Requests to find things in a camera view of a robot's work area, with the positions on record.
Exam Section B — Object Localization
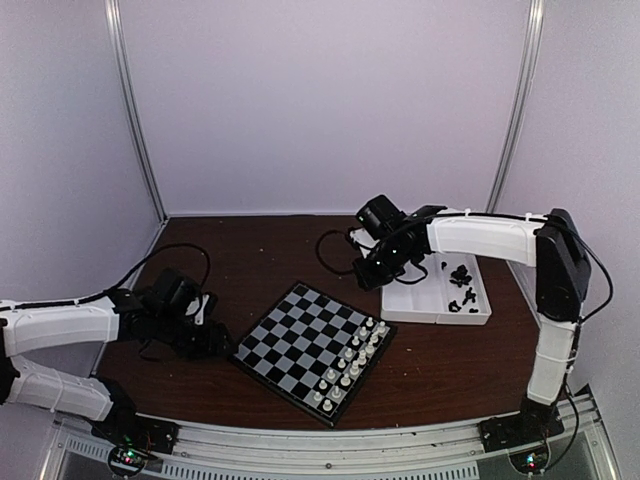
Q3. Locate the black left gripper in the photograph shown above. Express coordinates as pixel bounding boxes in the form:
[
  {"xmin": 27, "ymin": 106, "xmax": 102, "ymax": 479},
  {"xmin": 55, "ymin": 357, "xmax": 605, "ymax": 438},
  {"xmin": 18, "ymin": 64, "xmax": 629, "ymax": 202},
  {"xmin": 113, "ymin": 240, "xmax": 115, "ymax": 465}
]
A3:
[{"xmin": 154, "ymin": 309, "xmax": 238, "ymax": 362}]

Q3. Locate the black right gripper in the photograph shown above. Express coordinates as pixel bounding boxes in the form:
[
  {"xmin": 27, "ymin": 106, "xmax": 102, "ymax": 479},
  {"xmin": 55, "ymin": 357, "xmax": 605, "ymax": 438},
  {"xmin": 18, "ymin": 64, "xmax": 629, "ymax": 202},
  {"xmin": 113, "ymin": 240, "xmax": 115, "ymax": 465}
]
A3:
[{"xmin": 351, "ymin": 241, "xmax": 415, "ymax": 292}]

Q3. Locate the white plastic divided tray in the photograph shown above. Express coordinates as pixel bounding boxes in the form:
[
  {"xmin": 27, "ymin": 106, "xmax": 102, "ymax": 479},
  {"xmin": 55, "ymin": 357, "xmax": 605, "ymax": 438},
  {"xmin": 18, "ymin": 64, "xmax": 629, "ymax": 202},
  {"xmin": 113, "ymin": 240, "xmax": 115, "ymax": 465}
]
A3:
[{"xmin": 380, "ymin": 253, "xmax": 492, "ymax": 325}]

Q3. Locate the black white chessboard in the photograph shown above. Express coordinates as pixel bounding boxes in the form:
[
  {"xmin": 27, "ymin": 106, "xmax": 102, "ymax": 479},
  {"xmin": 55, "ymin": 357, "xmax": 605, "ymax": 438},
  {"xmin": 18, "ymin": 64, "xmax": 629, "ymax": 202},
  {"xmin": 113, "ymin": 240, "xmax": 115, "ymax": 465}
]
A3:
[{"xmin": 230, "ymin": 281, "xmax": 397, "ymax": 428}]

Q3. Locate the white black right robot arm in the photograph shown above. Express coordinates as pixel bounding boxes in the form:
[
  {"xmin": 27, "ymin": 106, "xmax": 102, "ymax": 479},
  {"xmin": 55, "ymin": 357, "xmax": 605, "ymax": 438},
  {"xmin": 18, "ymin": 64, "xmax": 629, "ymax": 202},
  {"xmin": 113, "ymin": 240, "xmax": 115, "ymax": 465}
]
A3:
[{"xmin": 353, "ymin": 195, "xmax": 592, "ymax": 442}]

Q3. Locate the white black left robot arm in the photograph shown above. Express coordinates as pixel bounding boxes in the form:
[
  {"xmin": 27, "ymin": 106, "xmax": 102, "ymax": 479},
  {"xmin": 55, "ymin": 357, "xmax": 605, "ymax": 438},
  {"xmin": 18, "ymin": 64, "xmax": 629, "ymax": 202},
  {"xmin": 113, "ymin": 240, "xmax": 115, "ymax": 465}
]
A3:
[{"xmin": 1, "ymin": 288, "xmax": 236, "ymax": 444}]

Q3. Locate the pile of black chess pieces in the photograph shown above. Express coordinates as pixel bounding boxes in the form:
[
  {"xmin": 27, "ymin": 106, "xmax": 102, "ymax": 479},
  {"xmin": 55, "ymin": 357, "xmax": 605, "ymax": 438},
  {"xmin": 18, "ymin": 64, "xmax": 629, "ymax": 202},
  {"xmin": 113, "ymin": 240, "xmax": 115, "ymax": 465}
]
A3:
[{"xmin": 440, "ymin": 261, "xmax": 480, "ymax": 314}]

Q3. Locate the white chess piece row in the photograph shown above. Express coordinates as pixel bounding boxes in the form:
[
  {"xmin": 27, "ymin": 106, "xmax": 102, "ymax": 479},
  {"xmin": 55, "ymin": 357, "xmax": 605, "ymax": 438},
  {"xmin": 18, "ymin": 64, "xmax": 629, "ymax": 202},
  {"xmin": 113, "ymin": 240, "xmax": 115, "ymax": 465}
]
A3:
[{"xmin": 305, "ymin": 312, "xmax": 395, "ymax": 424}]

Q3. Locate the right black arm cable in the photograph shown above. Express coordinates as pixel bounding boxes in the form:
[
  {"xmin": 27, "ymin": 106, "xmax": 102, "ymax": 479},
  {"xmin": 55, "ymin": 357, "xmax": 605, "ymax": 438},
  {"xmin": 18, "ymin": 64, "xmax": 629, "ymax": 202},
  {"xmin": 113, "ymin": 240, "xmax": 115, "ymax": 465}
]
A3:
[{"xmin": 315, "ymin": 228, "xmax": 361, "ymax": 275}]

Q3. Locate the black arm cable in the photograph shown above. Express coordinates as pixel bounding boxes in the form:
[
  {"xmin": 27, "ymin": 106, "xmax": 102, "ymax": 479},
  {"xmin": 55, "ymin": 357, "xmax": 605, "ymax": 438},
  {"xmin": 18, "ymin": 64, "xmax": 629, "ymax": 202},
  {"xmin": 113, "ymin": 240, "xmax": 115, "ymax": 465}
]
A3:
[
  {"xmin": 315, "ymin": 228, "xmax": 361, "ymax": 275},
  {"xmin": 84, "ymin": 243, "xmax": 211, "ymax": 306}
]

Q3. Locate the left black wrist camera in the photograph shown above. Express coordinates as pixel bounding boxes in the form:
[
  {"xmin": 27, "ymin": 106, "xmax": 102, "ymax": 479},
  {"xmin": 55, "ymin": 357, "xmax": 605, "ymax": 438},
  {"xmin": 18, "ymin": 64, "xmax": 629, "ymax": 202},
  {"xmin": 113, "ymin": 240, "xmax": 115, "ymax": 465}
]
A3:
[{"xmin": 149, "ymin": 268, "xmax": 200, "ymax": 314}]

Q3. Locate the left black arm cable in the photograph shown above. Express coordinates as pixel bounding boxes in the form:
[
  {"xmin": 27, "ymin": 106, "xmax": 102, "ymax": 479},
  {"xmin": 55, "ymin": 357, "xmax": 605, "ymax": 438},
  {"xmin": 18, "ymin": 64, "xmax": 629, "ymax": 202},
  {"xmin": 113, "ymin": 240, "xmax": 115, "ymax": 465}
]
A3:
[{"xmin": 84, "ymin": 243, "xmax": 211, "ymax": 306}]

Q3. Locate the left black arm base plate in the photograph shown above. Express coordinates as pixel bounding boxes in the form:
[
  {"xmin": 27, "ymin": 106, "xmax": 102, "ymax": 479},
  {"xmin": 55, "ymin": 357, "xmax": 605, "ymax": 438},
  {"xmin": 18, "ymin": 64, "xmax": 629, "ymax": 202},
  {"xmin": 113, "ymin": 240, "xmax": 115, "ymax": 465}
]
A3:
[{"xmin": 89, "ymin": 415, "xmax": 179, "ymax": 454}]

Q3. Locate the front aluminium rail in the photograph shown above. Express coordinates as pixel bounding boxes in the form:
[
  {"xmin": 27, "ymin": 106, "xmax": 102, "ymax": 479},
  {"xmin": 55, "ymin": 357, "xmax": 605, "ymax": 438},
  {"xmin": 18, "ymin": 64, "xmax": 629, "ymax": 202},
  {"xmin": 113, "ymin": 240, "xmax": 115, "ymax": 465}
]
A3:
[{"xmin": 36, "ymin": 392, "xmax": 621, "ymax": 479}]

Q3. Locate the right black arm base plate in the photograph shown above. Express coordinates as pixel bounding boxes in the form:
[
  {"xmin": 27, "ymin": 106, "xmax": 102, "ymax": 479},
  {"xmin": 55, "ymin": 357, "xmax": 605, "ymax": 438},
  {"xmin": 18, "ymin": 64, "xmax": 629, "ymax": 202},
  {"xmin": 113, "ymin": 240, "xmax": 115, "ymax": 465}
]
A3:
[{"xmin": 478, "ymin": 397, "xmax": 565, "ymax": 452}]

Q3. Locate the right aluminium frame post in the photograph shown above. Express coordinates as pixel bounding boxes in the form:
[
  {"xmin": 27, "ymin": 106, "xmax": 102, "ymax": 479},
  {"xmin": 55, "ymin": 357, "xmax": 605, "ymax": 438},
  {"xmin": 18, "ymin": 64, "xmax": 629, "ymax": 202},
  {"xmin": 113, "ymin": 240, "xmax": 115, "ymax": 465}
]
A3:
[{"xmin": 485, "ymin": 0, "xmax": 546, "ymax": 213}]

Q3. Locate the aluminium frame post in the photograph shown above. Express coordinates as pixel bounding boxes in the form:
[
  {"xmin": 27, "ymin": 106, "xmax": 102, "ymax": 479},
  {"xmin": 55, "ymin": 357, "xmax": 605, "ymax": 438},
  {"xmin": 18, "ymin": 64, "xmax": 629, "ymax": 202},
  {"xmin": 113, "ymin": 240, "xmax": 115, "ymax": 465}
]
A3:
[
  {"xmin": 485, "ymin": 0, "xmax": 546, "ymax": 213},
  {"xmin": 104, "ymin": 0, "xmax": 168, "ymax": 223}
]

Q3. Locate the left aluminium frame post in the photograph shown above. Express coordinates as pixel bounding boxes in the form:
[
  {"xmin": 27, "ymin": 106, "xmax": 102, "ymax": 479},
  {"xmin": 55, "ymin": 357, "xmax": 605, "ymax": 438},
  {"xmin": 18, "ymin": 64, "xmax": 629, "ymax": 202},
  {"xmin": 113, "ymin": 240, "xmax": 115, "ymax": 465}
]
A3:
[{"xmin": 104, "ymin": 0, "xmax": 168, "ymax": 223}]

